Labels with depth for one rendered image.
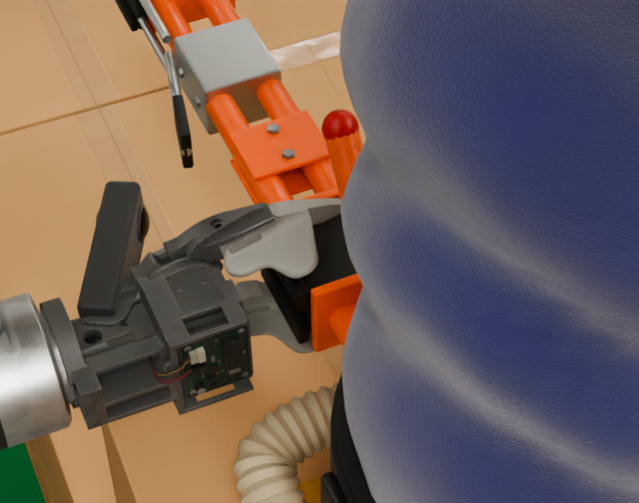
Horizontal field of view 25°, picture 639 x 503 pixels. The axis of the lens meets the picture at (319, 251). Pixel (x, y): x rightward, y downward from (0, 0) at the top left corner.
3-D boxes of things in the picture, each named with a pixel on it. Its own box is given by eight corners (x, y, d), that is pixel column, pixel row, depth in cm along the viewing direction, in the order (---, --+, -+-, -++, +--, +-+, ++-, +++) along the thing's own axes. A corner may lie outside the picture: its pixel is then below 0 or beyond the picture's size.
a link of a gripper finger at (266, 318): (365, 357, 101) (245, 373, 97) (331, 297, 105) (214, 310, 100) (378, 325, 99) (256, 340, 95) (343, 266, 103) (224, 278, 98)
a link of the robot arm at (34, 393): (-19, 371, 98) (-48, 276, 91) (51, 348, 99) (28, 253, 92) (16, 474, 92) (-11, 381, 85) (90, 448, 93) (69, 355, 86)
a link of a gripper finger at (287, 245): (379, 252, 93) (255, 322, 93) (342, 193, 97) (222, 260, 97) (367, 226, 91) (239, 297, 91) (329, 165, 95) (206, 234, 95)
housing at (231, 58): (288, 113, 112) (286, 69, 108) (205, 138, 110) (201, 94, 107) (253, 59, 116) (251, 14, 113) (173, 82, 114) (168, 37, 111)
